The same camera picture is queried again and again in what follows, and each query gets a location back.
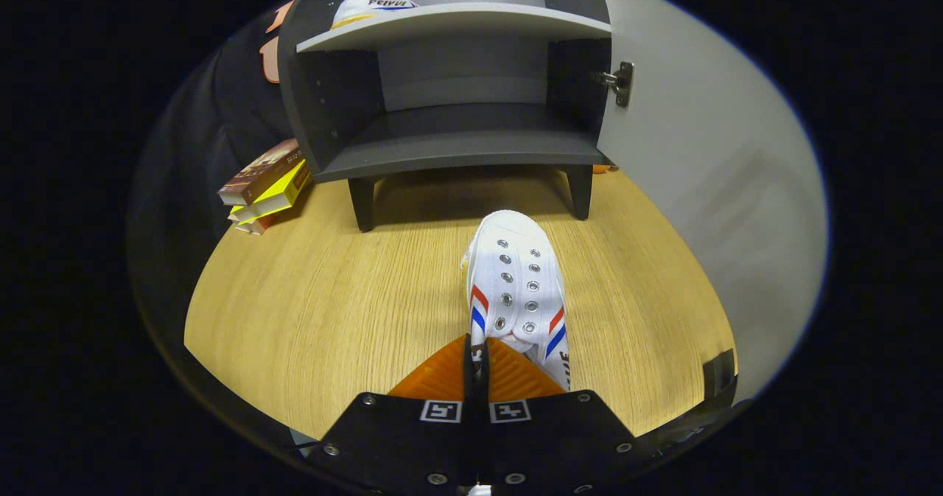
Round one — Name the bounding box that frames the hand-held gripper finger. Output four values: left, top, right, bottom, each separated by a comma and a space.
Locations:
477, 336, 653, 495
304, 332, 480, 495

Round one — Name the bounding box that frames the white striped canvas shoe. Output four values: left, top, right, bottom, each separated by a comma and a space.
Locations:
331, 0, 418, 29
461, 209, 572, 394

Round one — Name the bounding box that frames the dark grey shoe cabinet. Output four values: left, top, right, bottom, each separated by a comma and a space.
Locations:
277, 0, 614, 233

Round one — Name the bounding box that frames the beige shoe cabinet door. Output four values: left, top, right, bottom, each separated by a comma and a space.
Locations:
589, 0, 830, 401

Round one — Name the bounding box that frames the metal door hinge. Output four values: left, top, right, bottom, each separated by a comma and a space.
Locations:
592, 61, 634, 108

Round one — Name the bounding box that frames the orange book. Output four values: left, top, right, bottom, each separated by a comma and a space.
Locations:
236, 212, 281, 236

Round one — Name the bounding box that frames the yellow book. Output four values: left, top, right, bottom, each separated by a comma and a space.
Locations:
228, 158, 312, 223

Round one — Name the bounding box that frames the brown book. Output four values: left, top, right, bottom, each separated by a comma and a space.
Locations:
218, 139, 304, 206

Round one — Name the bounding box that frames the black backdrop cloth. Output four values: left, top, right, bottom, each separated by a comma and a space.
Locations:
127, 0, 314, 349

